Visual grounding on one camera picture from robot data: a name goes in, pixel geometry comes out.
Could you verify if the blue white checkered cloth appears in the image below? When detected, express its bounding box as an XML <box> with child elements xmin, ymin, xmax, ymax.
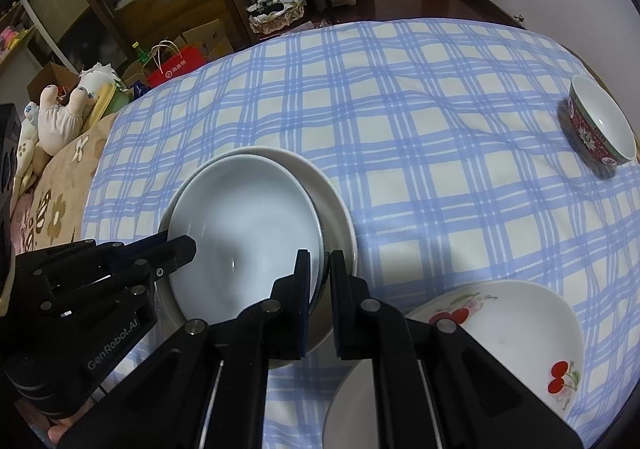
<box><xmin>81</xmin><ymin>19</ymin><xmax>639</xmax><ymax>446</ymax></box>

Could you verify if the red paper shopping bag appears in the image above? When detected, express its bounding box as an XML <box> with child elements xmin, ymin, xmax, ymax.
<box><xmin>148</xmin><ymin>39</ymin><xmax>206</xmax><ymax>88</ymax></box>

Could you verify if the person's left hand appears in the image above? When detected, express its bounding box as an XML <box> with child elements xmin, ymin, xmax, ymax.
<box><xmin>48</xmin><ymin>419</ymin><xmax>76</xmax><ymax>445</ymax></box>

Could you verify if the green yellow plush toy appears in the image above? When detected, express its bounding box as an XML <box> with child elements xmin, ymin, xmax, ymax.
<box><xmin>90</xmin><ymin>83</ymin><xmax>131</xmax><ymax>124</ymax></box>

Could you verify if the large white cherry plate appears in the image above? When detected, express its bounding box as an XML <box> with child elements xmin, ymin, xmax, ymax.
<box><xmin>409</xmin><ymin>280</ymin><xmax>585</xmax><ymax>419</ymax></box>

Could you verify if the wicker basket with items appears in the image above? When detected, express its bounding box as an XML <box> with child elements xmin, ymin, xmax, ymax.
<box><xmin>246</xmin><ymin>0</ymin><xmax>306</xmax><ymax>36</ymax></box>

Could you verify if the cardboard box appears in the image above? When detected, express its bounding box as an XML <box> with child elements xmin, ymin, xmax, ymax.
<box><xmin>175</xmin><ymin>19</ymin><xmax>234</xmax><ymax>62</ymax></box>

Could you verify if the red bowl white inside right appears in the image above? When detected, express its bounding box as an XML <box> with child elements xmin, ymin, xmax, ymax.
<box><xmin>567</xmin><ymin>75</ymin><xmax>637</xmax><ymax>167</ymax></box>

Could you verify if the white cherry plate underneath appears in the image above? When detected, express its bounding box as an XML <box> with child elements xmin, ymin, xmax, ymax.
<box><xmin>322</xmin><ymin>360</ymin><xmax>378</xmax><ymax>449</ymax></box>

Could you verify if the plain white bowl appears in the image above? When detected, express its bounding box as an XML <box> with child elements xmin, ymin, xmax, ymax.
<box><xmin>168</xmin><ymin>154</ymin><xmax>323</xmax><ymax>323</ymax></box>
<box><xmin>157</xmin><ymin>146</ymin><xmax>358</xmax><ymax>351</ymax></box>

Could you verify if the white plush toy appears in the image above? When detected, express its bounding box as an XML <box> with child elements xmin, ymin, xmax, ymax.
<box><xmin>14</xmin><ymin>62</ymin><xmax>127</xmax><ymax>193</ymax></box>

